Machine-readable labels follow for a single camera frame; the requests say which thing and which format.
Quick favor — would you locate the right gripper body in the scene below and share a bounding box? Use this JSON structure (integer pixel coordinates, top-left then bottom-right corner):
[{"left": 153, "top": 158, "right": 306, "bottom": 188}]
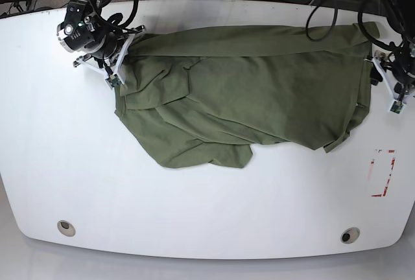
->
[{"left": 82, "top": 30, "right": 126, "bottom": 61}]

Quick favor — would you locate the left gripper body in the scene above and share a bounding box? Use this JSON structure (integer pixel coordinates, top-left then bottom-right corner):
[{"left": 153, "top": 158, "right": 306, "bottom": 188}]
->
[{"left": 386, "top": 52, "right": 414, "bottom": 88}]

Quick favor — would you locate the green T-shirt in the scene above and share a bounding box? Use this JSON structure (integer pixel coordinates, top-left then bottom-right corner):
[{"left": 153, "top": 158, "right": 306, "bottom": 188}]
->
[{"left": 115, "top": 25, "right": 372, "bottom": 169}]

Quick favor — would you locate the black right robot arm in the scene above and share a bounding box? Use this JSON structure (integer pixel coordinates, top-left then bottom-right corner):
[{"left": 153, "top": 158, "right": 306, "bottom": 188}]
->
[{"left": 56, "top": 0, "right": 145, "bottom": 68}]

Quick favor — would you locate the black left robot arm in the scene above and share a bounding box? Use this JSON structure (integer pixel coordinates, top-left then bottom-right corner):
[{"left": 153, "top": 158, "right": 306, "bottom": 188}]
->
[{"left": 357, "top": 0, "right": 414, "bottom": 91}]

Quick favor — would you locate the red tape rectangle marking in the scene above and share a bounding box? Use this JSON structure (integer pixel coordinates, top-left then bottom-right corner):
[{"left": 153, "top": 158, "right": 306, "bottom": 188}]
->
[{"left": 367, "top": 149, "right": 396, "bottom": 198}]

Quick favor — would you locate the right grey table grommet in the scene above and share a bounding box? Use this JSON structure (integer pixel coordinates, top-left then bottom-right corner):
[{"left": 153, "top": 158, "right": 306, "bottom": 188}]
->
[{"left": 340, "top": 227, "right": 360, "bottom": 244}]

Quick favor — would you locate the grey table grommet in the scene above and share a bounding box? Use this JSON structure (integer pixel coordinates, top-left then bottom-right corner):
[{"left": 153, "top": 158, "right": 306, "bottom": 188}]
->
[
  {"left": 57, "top": 220, "right": 76, "bottom": 237},
  {"left": 340, "top": 227, "right": 360, "bottom": 244}
]

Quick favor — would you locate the left grey table grommet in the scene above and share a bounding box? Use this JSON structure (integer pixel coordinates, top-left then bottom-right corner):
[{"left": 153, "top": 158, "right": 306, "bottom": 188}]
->
[{"left": 57, "top": 220, "right": 76, "bottom": 237}]

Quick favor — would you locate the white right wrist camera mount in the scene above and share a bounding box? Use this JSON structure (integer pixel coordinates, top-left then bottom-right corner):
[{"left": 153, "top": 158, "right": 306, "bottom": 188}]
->
[{"left": 73, "top": 25, "right": 146, "bottom": 88}]

